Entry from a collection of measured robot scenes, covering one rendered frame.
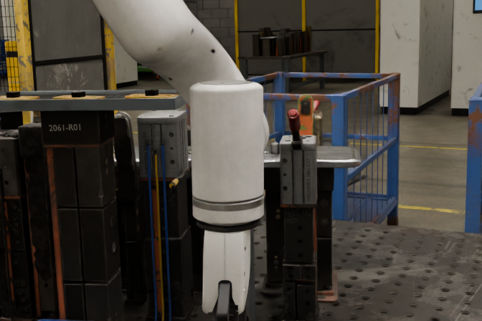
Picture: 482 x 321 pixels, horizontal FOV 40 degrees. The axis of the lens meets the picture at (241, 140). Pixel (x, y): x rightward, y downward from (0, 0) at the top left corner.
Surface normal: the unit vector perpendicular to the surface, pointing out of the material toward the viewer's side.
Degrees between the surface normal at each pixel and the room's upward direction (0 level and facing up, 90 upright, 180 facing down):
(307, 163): 90
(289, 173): 90
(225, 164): 89
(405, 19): 90
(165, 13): 75
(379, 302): 0
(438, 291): 0
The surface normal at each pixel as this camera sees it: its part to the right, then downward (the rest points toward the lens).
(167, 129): -0.14, 0.18
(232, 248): 0.09, 0.03
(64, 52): 0.92, 0.07
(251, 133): 0.66, 0.12
